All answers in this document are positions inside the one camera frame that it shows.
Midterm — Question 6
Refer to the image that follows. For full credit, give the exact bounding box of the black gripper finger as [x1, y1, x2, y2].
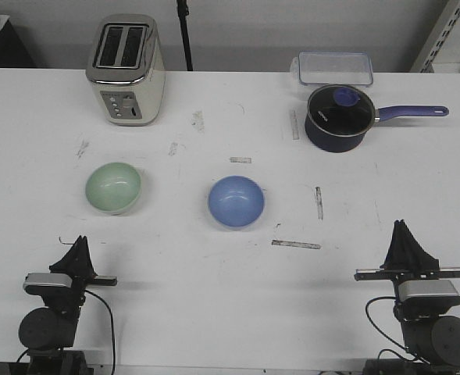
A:
[401, 220, 440, 270]
[380, 220, 405, 270]
[49, 236, 84, 277]
[82, 236, 97, 276]

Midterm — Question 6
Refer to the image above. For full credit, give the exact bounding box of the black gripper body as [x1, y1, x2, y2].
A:
[354, 266, 460, 323]
[44, 275, 117, 313]

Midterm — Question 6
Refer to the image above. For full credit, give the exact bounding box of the light green bowl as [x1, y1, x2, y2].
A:
[84, 162, 141, 215]

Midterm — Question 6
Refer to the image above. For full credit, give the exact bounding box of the blue bowl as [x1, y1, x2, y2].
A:
[207, 175, 265, 228]

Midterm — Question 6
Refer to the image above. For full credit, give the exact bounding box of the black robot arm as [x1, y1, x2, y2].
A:
[354, 220, 460, 374]
[18, 235, 117, 374]

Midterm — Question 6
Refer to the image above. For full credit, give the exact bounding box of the dark blue saucepan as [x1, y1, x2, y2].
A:
[305, 84, 449, 153]

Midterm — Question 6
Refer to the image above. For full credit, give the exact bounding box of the glass pot lid blue knob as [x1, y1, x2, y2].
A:
[308, 84, 375, 137]

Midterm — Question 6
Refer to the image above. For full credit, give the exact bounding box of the cream two-slot toaster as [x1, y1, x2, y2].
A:
[86, 14, 166, 127]

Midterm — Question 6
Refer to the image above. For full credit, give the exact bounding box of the clear plastic food container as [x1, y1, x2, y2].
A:
[290, 51, 373, 87]

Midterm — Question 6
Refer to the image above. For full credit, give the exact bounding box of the metal shelf rack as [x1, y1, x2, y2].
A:
[409, 1, 460, 73]

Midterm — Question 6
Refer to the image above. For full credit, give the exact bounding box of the black box at left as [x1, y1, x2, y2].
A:
[0, 14, 36, 68]

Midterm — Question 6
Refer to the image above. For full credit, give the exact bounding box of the black tripod pole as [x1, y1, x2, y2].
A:
[176, 0, 193, 71]

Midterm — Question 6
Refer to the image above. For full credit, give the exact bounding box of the black camera cable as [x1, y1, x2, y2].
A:
[84, 288, 116, 375]
[365, 295, 420, 363]

